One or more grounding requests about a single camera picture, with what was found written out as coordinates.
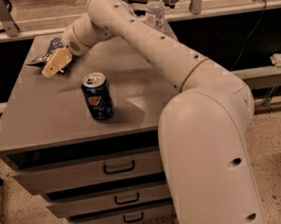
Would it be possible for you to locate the blue chip bag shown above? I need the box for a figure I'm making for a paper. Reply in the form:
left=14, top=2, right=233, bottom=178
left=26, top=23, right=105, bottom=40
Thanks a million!
left=28, top=38, right=63, bottom=68

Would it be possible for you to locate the bottom grey drawer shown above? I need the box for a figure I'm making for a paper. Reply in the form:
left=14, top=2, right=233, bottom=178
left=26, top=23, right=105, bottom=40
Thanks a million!
left=69, top=201, right=174, bottom=224

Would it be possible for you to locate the grey drawer cabinet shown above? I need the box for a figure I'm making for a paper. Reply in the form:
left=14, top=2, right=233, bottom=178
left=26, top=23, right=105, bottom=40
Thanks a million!
left=0, top=38, right=176, bottom=222

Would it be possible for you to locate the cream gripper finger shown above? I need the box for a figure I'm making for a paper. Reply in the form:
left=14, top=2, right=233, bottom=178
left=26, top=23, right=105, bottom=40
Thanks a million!
left=41, top=63, right=59, bottom=79

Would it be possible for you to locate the grey drawer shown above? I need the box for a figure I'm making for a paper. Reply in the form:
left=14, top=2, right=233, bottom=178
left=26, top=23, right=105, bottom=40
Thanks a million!
left=69, top=201, right=174, bottom=224
left=14, top=147, right=164, bottom=195
left=47, top=181, right=171, bottom=218

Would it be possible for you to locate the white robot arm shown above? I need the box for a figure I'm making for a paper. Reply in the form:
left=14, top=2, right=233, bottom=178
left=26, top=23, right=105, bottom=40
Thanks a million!
left=42, top=0, right=267, bottom=224

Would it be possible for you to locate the clear plastic water bottle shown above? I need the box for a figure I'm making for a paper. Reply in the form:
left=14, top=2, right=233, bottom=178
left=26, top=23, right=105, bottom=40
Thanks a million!
left=145, top=0, right=165, bottom=32

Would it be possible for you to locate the blue pepsi can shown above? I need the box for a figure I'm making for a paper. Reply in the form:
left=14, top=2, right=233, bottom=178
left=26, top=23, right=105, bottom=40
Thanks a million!
left=81, top=72, right=114, bottom=121

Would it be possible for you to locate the top grey drawer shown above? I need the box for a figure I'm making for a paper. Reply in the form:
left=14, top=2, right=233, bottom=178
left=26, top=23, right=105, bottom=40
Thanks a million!
left=14, top=147, right=164, bottom=195

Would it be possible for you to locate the middle grey drawer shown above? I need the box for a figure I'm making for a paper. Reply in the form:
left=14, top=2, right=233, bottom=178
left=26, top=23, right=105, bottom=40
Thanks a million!
left=47, top=181, right=171, bottom=218

